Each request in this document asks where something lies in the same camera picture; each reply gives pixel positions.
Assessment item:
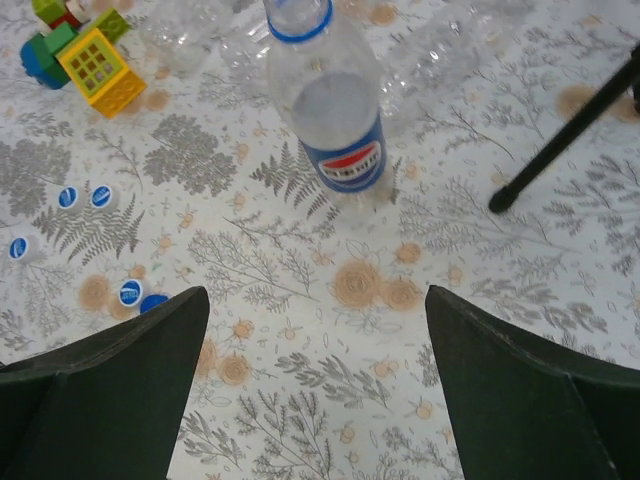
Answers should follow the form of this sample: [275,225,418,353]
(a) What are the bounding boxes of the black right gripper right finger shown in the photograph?
[425,286,639,479]

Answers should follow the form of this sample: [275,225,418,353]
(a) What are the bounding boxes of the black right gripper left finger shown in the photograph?
[1,286,210,480]

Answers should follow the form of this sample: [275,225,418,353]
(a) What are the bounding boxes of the clear bottle blue label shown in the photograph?
[264,1,387,194]

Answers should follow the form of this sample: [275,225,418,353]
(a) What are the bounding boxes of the blue white bottle cap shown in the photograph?
[90,184,120,212]
[117,278,151,308]
[8,235,39,263]
[57,185,85,212]

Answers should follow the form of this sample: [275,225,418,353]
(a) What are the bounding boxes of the clear empty plastic bottle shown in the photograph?
[219,0,271,83]
[138,0,233,78]
[380,1,529,137]

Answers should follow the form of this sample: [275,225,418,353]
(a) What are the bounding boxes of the yellow window toy block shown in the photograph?
[56,28,147,119]

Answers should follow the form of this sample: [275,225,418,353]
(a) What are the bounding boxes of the black music stand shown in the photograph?
[488,45,639,214]

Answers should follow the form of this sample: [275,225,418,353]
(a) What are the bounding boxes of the green blue toy blocks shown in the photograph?
[20,22,78,90]

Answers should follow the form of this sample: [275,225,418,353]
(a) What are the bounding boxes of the toy block car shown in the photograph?
[31,0,132,44]

